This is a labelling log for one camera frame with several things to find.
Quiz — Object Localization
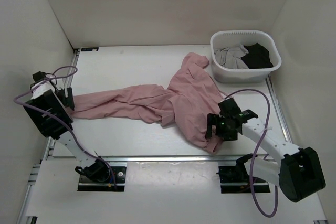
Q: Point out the grey garment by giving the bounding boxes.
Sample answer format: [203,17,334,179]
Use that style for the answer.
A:
[214,44,249,69]

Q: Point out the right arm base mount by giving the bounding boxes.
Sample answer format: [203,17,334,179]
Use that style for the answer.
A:
[215,155,271,194]

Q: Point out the black garment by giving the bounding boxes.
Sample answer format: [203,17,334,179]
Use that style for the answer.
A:
[241,43,273,69]

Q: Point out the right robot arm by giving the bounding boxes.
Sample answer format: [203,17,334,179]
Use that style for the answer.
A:
[205,98,326,202]

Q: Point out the white plastic basket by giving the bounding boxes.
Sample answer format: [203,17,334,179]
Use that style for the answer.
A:
[210,30,282,83]

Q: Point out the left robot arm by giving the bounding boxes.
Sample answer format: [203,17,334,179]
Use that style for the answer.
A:
[24,71,111,182]

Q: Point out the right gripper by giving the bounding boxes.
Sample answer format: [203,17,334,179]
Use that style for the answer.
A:
[205,113,238,142]

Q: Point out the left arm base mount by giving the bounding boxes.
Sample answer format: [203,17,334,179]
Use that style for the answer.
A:
[77,163,127,192]

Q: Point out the black label strip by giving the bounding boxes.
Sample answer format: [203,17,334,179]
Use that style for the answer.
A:
[81,47,99,52]

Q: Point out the pink trousers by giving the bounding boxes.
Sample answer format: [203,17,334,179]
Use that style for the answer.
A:
[70,53,223,154]

